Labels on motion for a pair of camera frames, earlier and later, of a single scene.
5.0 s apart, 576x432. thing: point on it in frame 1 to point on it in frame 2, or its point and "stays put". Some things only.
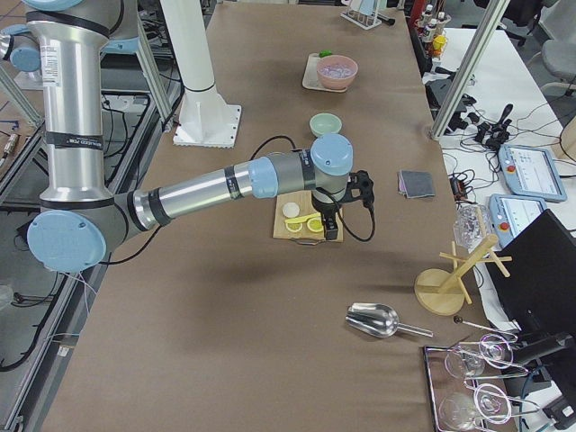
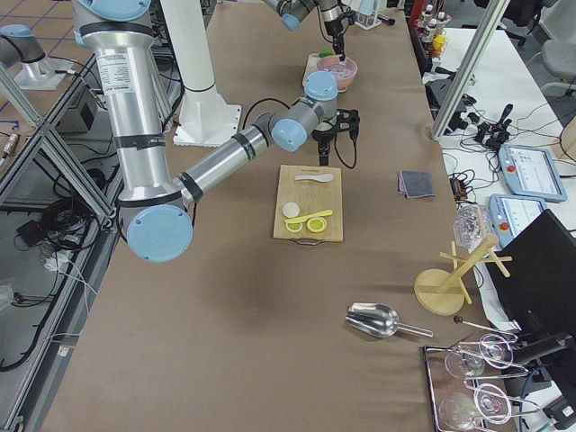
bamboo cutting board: (307, 208) stays put
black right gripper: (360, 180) to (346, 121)
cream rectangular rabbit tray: (310, 76) stays put
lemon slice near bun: (315, 225) stays put
